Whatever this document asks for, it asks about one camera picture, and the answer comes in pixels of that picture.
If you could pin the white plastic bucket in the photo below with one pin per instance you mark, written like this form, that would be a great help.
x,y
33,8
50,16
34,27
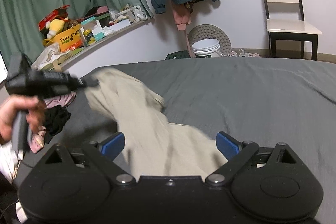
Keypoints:
x,y
207,48

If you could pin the beige garment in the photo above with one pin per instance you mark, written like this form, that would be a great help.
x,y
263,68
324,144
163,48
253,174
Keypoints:
x,y
153,145

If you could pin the beige tote bag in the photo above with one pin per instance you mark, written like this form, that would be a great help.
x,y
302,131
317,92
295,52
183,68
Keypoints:
x,y
51,58

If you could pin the yellow drink can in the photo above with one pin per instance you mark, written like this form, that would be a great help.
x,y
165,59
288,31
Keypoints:
x,y
89,37

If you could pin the teal white small box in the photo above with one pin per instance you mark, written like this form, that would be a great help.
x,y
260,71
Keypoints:
x,y
97,32

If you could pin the person's left hand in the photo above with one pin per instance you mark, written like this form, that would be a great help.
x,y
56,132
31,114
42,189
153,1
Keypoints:
x,y
10,108

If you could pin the cream and black chair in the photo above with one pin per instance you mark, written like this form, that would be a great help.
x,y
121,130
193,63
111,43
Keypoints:
x,y
285,20

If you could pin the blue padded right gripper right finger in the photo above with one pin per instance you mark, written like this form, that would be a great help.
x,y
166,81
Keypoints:
x,y
229,147

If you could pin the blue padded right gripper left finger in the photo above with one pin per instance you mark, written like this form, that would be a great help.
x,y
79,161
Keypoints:
x,y
106,150

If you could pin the round grey studded mat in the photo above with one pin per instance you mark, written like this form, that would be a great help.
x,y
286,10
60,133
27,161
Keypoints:
x,y
209,31

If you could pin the orange cardboard box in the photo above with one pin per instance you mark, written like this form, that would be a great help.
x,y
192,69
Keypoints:
x,y
70,39

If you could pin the pink hanging garment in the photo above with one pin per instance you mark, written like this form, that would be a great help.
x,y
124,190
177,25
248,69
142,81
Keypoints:
x,y
182,14

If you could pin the pink clothes pile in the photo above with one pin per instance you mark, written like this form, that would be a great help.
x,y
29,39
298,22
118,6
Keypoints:
x,y
37,142

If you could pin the black garment on bed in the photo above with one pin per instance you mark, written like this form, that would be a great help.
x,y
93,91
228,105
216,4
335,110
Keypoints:
x,y
55,119

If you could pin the grey bed sheet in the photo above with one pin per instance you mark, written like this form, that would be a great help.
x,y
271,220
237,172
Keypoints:
x,y
286,106

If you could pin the yellow plush toy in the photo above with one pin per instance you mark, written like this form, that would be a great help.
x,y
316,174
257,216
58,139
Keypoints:
x,y
54,27

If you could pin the dark green plastic stool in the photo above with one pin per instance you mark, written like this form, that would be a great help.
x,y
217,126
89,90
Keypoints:
x,y
178,55

